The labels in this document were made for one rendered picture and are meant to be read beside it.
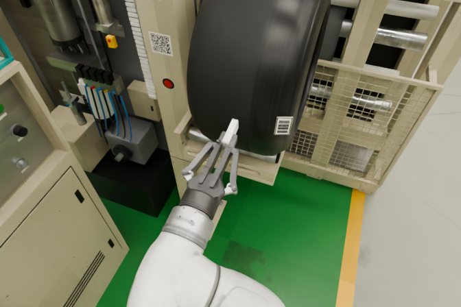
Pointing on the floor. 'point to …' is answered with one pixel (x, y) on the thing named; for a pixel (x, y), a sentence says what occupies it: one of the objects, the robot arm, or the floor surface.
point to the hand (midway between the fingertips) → (230, 134)
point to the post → (179, 89)
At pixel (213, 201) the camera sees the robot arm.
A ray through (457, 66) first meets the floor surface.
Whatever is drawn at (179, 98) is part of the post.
